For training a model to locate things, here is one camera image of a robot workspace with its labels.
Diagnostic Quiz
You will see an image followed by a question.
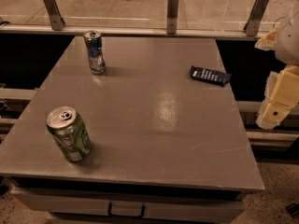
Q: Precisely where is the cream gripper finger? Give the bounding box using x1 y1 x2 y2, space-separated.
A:
255 28 278 51

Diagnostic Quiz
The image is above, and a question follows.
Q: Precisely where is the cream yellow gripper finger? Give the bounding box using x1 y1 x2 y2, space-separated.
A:
256 64 299 130

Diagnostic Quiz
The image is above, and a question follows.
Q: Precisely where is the blue redbull can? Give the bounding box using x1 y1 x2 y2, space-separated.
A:
83 31 106 75

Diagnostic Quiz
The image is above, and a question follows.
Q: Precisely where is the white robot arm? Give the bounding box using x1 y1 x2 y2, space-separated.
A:
255 4 299 130

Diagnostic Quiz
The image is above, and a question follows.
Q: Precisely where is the green soda can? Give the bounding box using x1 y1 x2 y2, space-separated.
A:
46 106 91 162

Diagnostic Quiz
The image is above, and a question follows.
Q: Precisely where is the clear glass barrier panel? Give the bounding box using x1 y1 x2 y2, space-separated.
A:
0 0 298 33

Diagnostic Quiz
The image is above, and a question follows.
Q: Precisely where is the right metal bracket post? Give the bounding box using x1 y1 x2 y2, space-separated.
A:
244 0 270 36

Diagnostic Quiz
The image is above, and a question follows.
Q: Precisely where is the grey drawer with black handle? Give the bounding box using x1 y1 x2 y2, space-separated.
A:
11 187 244 224

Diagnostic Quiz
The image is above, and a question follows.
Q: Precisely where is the left metal bracket post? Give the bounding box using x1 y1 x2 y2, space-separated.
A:
43 0 65 31

